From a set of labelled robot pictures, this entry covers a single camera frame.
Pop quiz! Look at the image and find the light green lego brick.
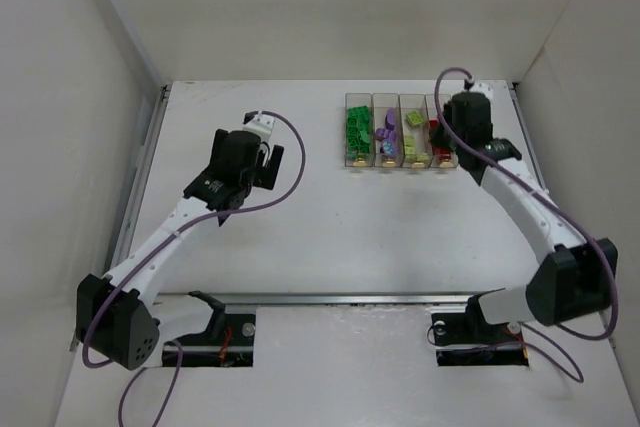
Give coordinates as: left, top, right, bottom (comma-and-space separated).
405, 111, 424, 128

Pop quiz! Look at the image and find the pale green lego brick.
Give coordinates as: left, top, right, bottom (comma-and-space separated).
403, 136, 416, 156

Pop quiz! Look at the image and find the small purple lego brick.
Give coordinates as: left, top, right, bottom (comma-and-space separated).
385, 108, 397, 130

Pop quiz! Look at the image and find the purple flower lego piece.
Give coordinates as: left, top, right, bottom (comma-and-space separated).
380, 139, 397, 158

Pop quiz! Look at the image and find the purple rounded lego brick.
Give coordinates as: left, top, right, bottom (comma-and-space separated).
374, 128, 397, 142

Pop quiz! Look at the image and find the long green lego brick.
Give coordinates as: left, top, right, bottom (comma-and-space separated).
346, 105, 371, 128

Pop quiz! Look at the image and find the green lego plate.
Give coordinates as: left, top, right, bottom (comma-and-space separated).
346, 125, 371, 157

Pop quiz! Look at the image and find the red flower lego piece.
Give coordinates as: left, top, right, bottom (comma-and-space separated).
433, 147, 452, 162

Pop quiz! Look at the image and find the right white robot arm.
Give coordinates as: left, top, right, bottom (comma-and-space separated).
431, 91, 618, 329

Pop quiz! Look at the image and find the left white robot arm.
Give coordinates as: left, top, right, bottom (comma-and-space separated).
75, 115, 284, 371

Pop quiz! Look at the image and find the clear container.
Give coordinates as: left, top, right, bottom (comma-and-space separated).
344, 93, 375, 168
424, 94, 458, 169
372, 93, 404, 168
399, 94, 432, 170

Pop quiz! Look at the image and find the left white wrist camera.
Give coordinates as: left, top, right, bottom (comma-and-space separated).
242, 111, 276, 144

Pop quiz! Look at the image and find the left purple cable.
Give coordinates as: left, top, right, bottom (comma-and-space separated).
80, 109, 307, 427

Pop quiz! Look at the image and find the aluminium rail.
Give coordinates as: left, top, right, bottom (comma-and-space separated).
107, 290, 584, 307

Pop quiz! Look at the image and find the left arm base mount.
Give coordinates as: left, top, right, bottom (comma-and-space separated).
149, 291, 256, 368

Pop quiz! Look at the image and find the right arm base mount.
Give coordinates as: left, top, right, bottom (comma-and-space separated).
427, 294, 529, 367

